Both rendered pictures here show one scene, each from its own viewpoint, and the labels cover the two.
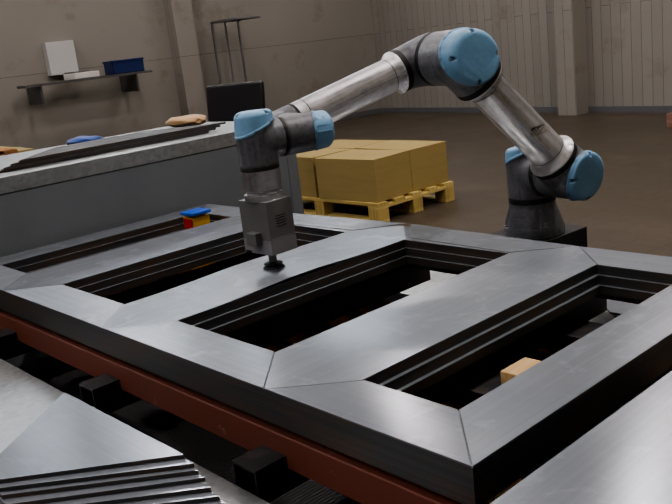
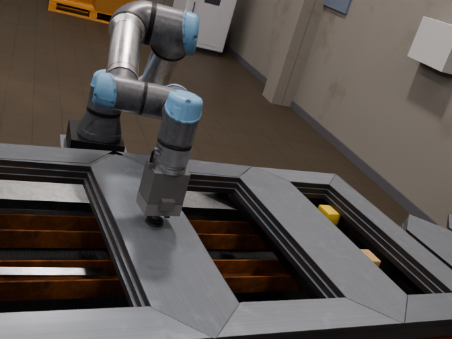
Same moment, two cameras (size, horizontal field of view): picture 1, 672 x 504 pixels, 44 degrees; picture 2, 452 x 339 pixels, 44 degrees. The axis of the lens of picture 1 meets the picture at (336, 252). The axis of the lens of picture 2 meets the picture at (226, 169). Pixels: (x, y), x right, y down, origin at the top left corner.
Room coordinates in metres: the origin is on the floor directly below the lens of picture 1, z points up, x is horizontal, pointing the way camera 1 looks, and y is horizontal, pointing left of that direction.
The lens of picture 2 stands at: (1.23, 1.19, 1.47)
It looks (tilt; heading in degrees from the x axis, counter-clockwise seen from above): 21 degrees down; 281
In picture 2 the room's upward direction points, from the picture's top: 17 degrees clockwise
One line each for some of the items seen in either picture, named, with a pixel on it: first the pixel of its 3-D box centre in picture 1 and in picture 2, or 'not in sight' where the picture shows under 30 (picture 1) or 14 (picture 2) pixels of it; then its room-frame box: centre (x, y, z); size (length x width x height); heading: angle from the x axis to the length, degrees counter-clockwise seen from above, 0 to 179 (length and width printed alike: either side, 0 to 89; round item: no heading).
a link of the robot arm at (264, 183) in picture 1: (260, 181); (170, 153); (1.56, 0.13, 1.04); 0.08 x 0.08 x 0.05
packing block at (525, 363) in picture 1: (528, 380); (365, 260); (1.06, -0.24, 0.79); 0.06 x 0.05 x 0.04; 131
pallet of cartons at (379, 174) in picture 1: (355, 177); not in sight; (6.39, -0.22, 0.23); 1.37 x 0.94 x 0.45; 35
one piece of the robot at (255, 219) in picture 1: (262, 222); (164, 188); (1.56, 0.13, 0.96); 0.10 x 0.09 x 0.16; 133
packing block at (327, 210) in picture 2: not in sight; (327, 214); (1.19, -0.46, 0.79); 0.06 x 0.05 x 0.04; 131
